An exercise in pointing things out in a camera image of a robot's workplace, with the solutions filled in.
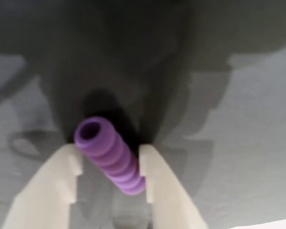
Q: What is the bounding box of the purple ribbed pen grip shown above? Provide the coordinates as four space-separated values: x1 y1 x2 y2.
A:
73 116 146 197

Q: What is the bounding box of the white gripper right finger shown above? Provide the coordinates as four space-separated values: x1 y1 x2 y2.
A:
138 144 208 229

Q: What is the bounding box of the dark brown table mat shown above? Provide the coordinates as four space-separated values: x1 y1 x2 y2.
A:
0 0 286 229

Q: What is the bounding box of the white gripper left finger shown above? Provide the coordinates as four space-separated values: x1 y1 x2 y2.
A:
1 144 83 229

